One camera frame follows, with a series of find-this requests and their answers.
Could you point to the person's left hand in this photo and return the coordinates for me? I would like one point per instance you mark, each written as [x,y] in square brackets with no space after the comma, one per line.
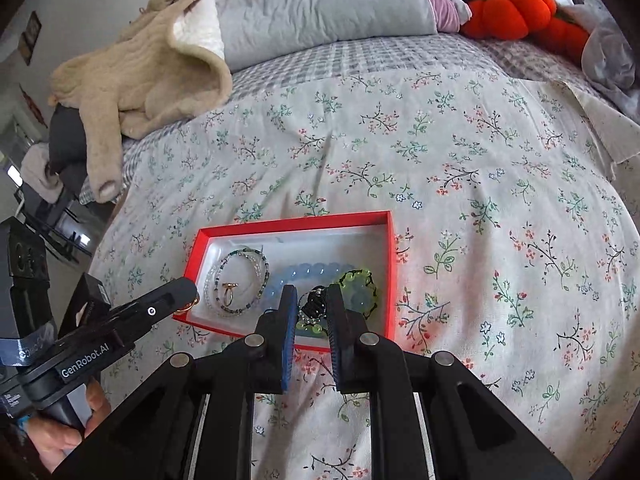
[60,440]

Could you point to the white cloth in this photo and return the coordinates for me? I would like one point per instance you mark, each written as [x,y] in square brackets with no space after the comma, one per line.
[600,115]

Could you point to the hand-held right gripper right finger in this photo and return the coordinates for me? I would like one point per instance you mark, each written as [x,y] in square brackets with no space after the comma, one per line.
[336,345]

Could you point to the orange pumpkin plush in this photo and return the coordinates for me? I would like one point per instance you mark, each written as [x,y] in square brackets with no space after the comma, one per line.
[515,10]

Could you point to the grey crumpled cloth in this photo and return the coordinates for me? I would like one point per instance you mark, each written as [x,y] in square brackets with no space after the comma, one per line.
[610,50]

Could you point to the beige fleece jacket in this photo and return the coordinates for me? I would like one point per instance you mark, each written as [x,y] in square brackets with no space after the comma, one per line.
[150,70]

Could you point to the small gold earring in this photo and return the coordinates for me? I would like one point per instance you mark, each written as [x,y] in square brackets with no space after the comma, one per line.
[229,286]

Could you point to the red hanging wall decoration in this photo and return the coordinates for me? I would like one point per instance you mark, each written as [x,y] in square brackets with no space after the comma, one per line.
[34,102]

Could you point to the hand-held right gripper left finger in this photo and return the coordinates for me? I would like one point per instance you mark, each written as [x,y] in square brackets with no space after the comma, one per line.
[288,345]

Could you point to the dark chair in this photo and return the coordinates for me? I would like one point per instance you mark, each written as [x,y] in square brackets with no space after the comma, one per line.
[55,220]

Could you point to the dark wall sign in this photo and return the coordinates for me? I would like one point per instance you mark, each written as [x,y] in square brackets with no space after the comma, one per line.
[31,37]

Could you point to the grey pillow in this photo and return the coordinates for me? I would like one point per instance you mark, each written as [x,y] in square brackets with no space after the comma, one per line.
[325,5]

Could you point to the floral bed sheet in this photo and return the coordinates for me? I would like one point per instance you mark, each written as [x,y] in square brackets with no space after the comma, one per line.
[475,210]

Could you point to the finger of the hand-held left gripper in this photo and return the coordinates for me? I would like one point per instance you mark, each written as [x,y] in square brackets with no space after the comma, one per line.
[150,311]

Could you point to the pale pink cloth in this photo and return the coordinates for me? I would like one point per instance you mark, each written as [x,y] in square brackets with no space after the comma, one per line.
[40,170]

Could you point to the grey checked bed sheet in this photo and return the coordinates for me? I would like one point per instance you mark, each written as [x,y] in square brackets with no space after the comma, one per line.
[310,62]

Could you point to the red cardboard box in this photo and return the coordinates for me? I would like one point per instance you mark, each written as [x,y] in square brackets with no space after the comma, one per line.
[300,245]

